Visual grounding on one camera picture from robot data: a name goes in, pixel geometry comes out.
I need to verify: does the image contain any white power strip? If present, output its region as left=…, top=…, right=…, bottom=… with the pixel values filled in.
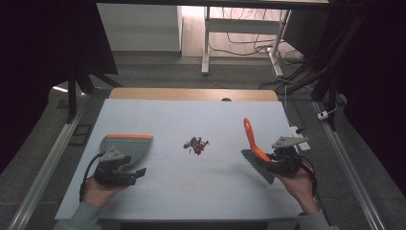
left=289, top=126, right=311, bottom=152

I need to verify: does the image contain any left hand-held gripper black cable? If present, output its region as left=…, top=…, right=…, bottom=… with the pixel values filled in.
left=79, top=152, right=106, bottom=203

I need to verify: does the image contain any pile of red beans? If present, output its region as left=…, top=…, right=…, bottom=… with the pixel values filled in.
left=183, top=136, right=211, bottom=156

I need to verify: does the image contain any person's left hand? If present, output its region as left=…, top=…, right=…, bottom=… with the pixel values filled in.
left=83, top=176, right=128, bottom=209

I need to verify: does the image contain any white panel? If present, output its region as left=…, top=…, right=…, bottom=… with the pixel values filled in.
left=96, top=3, right=183, bottom=52

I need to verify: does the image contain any right hand-held gripper black cable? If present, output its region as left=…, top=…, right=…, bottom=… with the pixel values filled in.
left=300, top=155, right=319, bottom=200

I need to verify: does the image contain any dark curtain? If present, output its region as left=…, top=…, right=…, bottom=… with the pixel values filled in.
left=328, top=0, right=406, bottom=193
left=0, top=0, right=119, bottom=173

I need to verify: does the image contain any aluminium floor rail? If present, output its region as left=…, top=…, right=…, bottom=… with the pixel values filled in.
left=310, top=100, right=386, bottom=230
left=8, top=95, right=92, bottom=230

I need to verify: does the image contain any hand-held gripper black cable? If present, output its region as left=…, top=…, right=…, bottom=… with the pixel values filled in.
left=79, top=152, right=106, bottom=203
left=300, top=155, right=319, bottom=200

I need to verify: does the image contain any grey dustpan with orange edge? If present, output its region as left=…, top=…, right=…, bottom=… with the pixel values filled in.
left=99, top=133, right=154, bottom=172

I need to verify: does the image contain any black metal stand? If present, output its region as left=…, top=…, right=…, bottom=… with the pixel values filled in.
left=65, top=68, right=124, bottom=124
left=277, top=15, right=368, bottom=132

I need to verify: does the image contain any white desk frame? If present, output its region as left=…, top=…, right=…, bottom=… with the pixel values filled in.
left=200, top=6, right=292, bottom=78

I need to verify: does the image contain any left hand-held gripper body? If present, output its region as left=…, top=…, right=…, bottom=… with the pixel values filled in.
left=94, top=146, right=138, bottom=187

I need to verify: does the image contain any tangle of floor cables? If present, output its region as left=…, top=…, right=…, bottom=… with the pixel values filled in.
left=209, top=8, right=305, bottom=65

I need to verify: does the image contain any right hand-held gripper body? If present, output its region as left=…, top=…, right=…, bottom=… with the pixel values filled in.
left=270, top=136, right=310, bottom=177

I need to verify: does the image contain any brush with orange handle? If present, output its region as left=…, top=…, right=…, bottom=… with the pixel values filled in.
left=240, top=117, right=276, bottom=185

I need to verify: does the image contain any wooden table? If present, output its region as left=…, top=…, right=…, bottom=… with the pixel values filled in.
left=108, top=87, right=280, bottom=103

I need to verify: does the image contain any pale blue table board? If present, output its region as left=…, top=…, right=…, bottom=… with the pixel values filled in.
left=55, top=98, right=319, bottom=222

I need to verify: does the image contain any black power cable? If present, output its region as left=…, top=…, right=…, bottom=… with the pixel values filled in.
left=288, top=95, right=305, bottom=134

